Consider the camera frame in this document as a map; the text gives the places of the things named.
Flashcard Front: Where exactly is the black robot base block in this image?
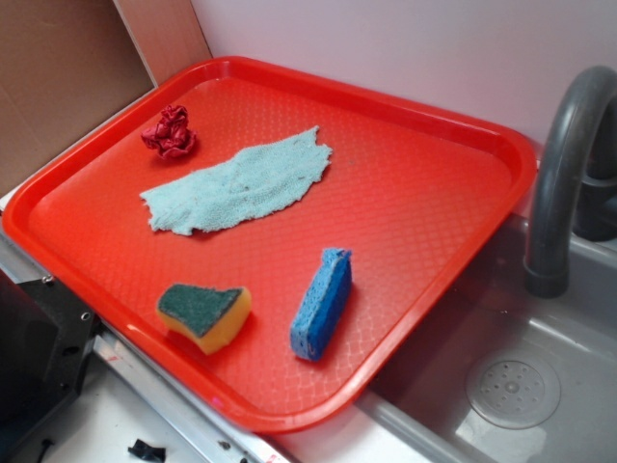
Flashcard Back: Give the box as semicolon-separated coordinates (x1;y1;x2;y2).
1;274;99;462

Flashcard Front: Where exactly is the blue sponge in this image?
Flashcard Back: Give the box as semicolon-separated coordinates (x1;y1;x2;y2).
289;248;352;362

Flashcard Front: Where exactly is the yellow green scrub sponge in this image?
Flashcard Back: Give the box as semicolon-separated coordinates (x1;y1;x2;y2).
156;285;252;355

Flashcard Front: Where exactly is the red plastic tray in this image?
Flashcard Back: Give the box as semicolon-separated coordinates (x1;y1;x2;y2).
2;57;536;434

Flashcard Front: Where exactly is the light blue cloth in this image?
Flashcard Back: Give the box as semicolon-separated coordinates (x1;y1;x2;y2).
140;126;333;236

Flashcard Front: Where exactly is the crumpled red foil ball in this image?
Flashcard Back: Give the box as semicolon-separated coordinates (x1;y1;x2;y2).
141;105;197;160

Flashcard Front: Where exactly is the grey plastic sink basin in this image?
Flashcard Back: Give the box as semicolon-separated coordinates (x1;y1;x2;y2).
358;217;616;462

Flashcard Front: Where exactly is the round sink drain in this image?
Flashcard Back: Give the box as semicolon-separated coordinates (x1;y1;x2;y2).
466;350;561;430

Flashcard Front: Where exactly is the grey toy faucet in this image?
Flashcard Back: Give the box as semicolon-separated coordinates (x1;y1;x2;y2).
523;66;616;298

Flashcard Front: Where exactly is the black tape scrap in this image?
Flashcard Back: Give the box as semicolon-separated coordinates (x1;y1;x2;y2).
127;439;167;463

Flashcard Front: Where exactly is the brown cardboard panel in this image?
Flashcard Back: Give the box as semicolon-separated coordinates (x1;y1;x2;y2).
1;1;211;195

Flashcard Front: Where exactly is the silver metal rail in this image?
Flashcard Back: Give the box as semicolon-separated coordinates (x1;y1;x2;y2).
0;231;295;463

